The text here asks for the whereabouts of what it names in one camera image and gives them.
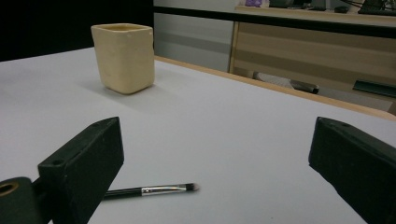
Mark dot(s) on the purple plush toy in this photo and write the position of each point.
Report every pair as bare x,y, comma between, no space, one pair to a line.
253,3

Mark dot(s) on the black computer mouse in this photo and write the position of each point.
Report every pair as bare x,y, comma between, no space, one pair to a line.
341,9

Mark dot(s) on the dark green tray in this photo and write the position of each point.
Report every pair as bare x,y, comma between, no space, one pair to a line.
373,88

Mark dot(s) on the black curtain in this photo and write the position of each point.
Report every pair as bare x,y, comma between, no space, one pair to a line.
62,21

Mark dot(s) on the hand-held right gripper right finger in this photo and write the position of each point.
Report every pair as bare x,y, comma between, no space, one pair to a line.
358,168

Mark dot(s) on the cream square ceramic cup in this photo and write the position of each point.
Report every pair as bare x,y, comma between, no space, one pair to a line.
124,59

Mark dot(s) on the black keyboard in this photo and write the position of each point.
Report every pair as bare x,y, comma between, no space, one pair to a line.
376,11

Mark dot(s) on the black makeup brush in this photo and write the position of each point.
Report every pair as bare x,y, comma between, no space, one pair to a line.
155,189

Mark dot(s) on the wooden office desk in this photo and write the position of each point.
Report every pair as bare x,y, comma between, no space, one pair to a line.
311,56

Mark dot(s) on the dark screen monitor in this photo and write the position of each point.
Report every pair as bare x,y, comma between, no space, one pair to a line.
289,3

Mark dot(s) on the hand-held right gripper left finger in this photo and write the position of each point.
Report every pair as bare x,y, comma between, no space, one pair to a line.
84,161

